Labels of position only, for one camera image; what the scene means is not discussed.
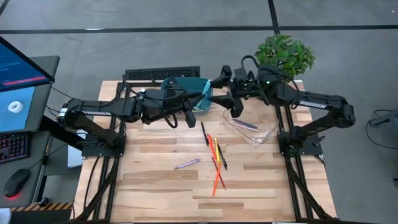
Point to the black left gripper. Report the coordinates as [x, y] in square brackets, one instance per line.
[180, 104]

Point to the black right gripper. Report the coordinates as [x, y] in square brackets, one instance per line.
[245, 90]

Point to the black pen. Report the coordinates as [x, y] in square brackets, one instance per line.
[222, 157]
[204, 133]

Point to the dark teal pen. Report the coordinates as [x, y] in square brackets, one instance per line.
[245, 124]

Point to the orange-red marker pen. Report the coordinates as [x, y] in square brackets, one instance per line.
[211, 146]

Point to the yellow highlighter pen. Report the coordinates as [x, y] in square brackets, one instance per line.
[216, 151]

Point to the purple translucent pen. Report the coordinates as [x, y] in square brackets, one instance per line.
[186, 164]

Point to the red pencil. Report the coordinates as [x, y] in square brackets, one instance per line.
[219, 174]

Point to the orange pencil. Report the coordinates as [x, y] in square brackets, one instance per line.
[216, 182]

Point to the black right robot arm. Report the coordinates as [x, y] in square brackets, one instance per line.
[317, 104]

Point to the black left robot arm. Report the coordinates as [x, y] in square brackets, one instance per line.
[102, 110]

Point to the teal plastic bin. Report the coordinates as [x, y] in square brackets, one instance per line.
[194, 84]

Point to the black floor vent grille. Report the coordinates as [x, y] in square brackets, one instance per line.
[161, 73]

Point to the clear plastic bin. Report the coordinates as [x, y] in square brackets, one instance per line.
[264, 137]

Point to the green leafy plant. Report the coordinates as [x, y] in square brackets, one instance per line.
[286, 53]

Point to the white box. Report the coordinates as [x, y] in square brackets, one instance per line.
[74, 155]

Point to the grey desk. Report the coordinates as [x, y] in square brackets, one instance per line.
[43, 102]

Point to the white tape roll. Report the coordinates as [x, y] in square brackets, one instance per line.
[15, 106]

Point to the computer monitor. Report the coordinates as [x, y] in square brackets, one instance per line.
[18, 68]

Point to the yellow black hazard tape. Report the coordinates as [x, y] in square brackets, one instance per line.
[40, 206]

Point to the black keyboard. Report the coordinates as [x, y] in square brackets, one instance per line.
[12, 146]

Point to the black computer mouse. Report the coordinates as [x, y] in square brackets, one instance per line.
[15, 183]

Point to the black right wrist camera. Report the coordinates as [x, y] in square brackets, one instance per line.
[241, 74]

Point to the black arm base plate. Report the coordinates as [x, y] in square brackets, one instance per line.
[93, 151]
[311, 149]

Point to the black aluminium table frame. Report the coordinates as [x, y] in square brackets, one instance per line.
[110, 186]

